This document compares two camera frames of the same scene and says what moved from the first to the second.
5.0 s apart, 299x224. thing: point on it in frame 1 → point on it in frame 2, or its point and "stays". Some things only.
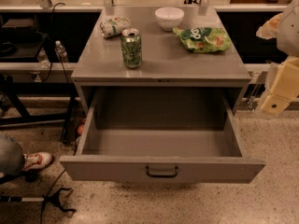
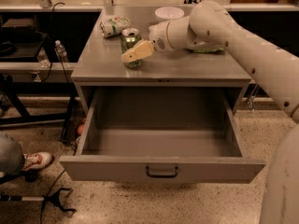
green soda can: (132, 48) stays
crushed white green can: (113, 25) stays
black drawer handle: (175, 175) stays
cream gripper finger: (285, 89) → (142, 50)
